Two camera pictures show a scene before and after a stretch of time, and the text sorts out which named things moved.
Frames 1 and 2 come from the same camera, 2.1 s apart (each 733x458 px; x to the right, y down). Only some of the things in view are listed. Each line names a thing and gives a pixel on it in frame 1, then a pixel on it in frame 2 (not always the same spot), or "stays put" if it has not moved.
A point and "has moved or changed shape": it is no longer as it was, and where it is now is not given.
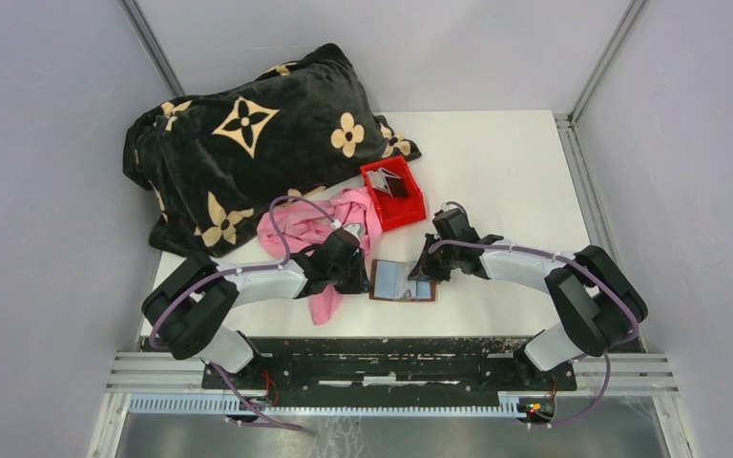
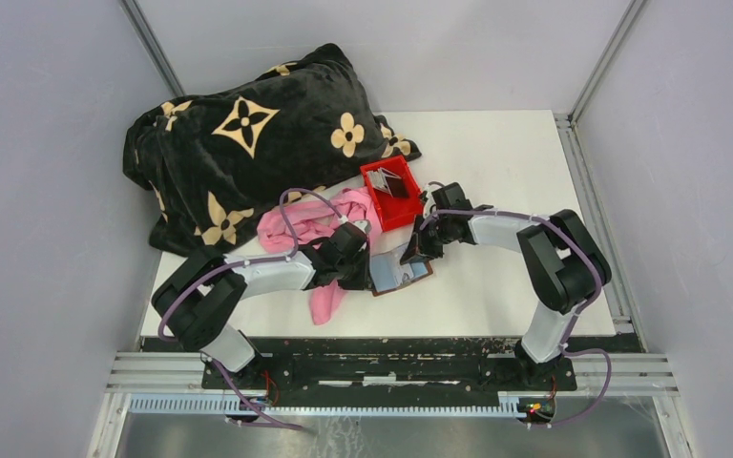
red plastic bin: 396,192 stays put
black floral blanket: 219,162 stays put
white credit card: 421,289 has moved or changed shape
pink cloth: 300,225 stays put
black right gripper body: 436,265 to 428,242
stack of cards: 386,180 stays put
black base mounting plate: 391,369 stays put
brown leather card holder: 389,281 has moved or changed shape
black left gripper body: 349,279 stays put
